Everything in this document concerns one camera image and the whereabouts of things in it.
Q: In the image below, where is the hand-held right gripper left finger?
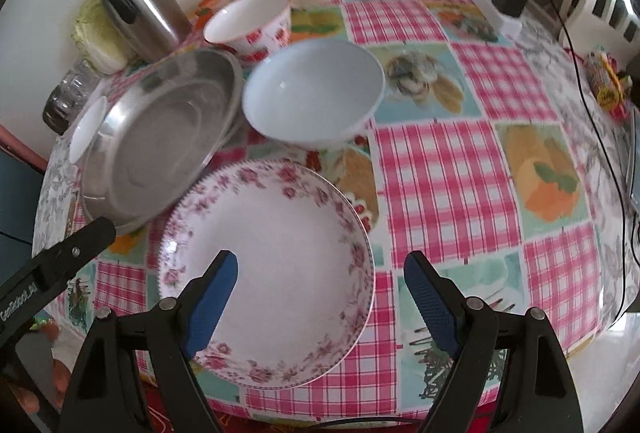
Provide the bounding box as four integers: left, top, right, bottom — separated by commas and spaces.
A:
59, 249, 240, 433

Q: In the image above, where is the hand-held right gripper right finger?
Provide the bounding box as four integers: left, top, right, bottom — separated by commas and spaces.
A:
403, 251, 586, 433

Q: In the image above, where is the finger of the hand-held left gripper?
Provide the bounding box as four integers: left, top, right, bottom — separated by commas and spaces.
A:
31, 217, 117, 296

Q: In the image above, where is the pink floral plate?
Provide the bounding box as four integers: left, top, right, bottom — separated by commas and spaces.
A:
156, 160, 376, 389

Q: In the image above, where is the small white bowl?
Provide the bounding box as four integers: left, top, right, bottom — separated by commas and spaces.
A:
69, 96, 110, 164

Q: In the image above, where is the stainless steel basin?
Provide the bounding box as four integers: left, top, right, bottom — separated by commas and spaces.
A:
80, 48, 244, 236

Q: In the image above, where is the large white bowl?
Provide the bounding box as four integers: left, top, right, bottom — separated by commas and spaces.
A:
242, 38, 387, 150

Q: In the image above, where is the red floral bowl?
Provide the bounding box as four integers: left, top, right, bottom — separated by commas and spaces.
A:
202, 0, 293, 64

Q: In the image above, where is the red-brown furniture edge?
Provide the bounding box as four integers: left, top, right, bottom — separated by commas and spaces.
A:
0, 123, 51, 176

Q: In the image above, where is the pink checkered tablecloth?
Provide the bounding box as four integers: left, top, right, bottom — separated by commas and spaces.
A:
32, 0, 606, 424

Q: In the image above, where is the clear drinking glass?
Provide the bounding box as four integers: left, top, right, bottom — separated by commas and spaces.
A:
60, 58, 103, 106

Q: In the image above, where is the napa cabbage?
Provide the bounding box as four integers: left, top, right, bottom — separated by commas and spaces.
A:
71, 0, 132, 75

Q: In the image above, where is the stainless steel thermos jug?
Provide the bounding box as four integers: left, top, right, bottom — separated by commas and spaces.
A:
90, 0, 193, 63

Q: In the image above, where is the colourful candy packet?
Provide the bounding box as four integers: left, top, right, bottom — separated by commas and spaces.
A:
585, 50, 633, 119

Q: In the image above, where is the white power strip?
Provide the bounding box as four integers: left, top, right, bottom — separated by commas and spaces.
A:
470, 0, 523, 39

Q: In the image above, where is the glass pitcher with brown handle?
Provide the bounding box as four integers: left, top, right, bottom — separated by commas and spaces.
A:
42, 86, 78, 136

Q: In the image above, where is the long black cable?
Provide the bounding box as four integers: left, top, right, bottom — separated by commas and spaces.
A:
517, 0, 640, 321

